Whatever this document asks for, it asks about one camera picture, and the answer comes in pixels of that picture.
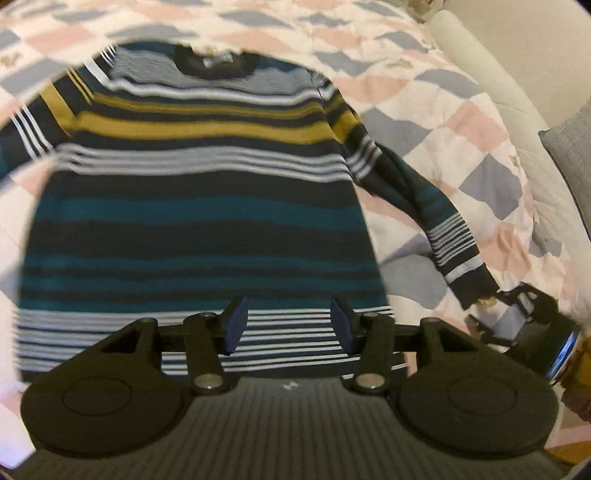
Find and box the beige padded bed frame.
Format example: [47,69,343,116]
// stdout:
[425,9,591,287]

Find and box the grey pillow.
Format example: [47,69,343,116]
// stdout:
[539,99,591,208]

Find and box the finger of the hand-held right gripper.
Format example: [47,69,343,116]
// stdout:
[496,282,536,308]
[465,315,515,348]

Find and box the pink blue patchwork quilt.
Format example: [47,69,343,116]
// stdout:
[0,0,578,462]

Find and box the person's right forearm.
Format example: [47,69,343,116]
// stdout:
[556,364,591,464]

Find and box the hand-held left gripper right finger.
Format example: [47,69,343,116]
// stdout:
[331,296,491,394]

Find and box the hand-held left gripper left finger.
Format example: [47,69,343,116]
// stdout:
[90,296,249,395]

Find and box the striped knit sweater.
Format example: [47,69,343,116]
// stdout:
[0,41,499,384]

